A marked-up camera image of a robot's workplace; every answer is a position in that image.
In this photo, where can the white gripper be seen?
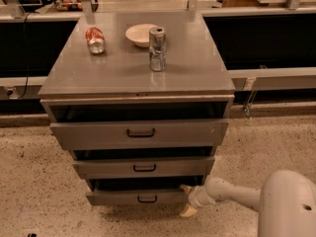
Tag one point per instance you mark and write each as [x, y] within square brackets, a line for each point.
[197, 197]

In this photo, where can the grey bottom drawer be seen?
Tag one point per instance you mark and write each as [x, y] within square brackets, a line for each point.
[140, 191]

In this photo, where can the grey drawer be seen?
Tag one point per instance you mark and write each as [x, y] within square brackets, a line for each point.
[139, 134]
[140, 191]
[143, 168]

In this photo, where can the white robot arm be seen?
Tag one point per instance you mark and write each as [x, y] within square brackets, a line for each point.
[286, 202]

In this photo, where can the grey middle drawer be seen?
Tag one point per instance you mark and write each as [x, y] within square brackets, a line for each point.
[143, 168]

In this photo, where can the grey top drawer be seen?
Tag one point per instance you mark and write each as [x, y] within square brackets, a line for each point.
[139, 134]

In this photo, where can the grey drawer cabinet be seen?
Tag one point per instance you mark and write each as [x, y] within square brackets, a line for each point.
[118, 84]

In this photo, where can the silver upright can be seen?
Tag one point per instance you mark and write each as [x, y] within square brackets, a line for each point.
[157, 49]

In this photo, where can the white bowl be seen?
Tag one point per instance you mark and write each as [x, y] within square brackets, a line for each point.
[139, 34]

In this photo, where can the red soda can lying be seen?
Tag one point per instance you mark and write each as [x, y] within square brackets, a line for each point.
[95, 40]

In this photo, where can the metal bracket on rail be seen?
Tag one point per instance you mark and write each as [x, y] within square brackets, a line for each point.
[248, 87]

